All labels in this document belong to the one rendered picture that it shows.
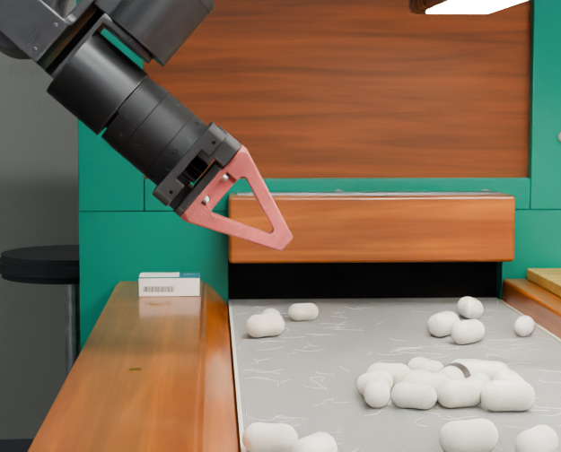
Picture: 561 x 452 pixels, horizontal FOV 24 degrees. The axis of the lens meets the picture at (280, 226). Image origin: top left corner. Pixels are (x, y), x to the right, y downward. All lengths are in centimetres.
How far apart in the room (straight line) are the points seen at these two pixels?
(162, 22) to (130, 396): 26
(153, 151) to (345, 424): 23
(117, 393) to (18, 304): 262
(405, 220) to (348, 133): 13
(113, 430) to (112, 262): 66
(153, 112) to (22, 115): 253
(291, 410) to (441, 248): 49
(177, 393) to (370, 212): 54
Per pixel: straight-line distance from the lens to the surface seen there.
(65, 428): 78
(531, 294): 134
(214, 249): 141
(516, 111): 146
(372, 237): 136
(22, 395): 353
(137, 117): 92
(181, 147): 92
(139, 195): 141
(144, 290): 130
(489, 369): 100
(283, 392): 98
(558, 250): 146
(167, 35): 93
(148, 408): 83
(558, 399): 98
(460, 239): 138
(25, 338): 350
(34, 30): 92
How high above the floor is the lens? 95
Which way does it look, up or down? 5 degrees down
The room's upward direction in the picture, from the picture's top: straight up
